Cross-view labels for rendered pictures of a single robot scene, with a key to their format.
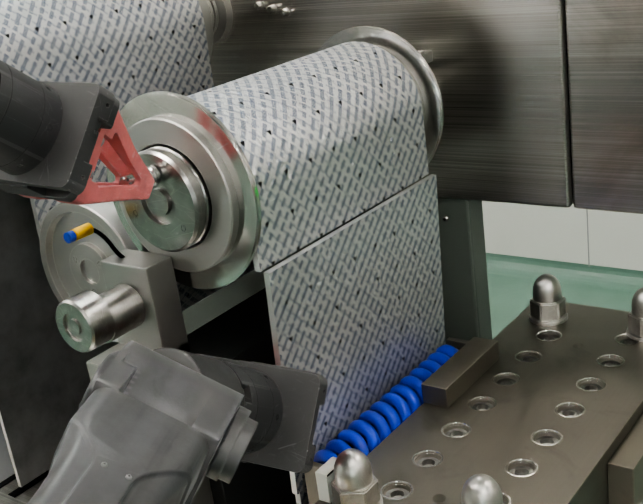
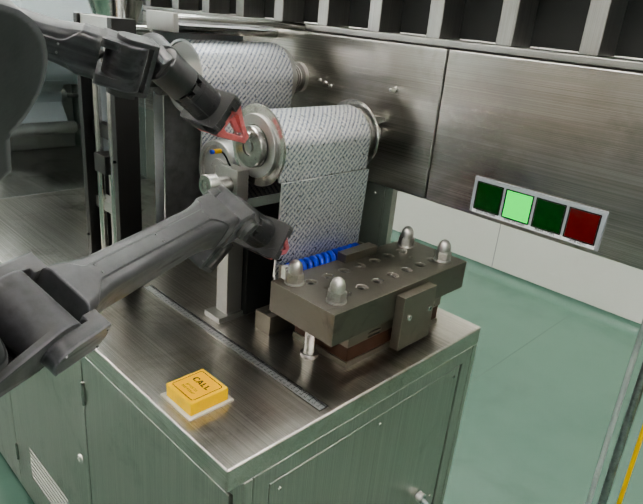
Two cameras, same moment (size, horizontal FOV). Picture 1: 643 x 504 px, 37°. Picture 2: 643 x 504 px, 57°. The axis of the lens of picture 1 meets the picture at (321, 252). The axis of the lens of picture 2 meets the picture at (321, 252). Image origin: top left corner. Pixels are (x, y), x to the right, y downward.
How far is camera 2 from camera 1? 40 cm
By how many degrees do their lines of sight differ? 4
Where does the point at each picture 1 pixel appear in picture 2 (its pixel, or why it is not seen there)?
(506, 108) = (408, 149)
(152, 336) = not seen: hidden behind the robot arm
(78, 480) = (194, 212)
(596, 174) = (436, 186)
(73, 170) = (218, 122)
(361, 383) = (313, 244)
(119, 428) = (210, 205)
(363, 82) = (345, 122)
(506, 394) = (371, 265)
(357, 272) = (322, 197)
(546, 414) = (382, 274)
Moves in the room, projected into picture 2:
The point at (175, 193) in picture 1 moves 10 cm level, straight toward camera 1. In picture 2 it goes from (255, 144) to (251, 157)
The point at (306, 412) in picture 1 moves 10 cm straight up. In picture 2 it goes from (281, 237) to (285, 181)
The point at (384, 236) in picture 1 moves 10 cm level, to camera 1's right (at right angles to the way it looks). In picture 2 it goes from (338, 187) to (389, 192)
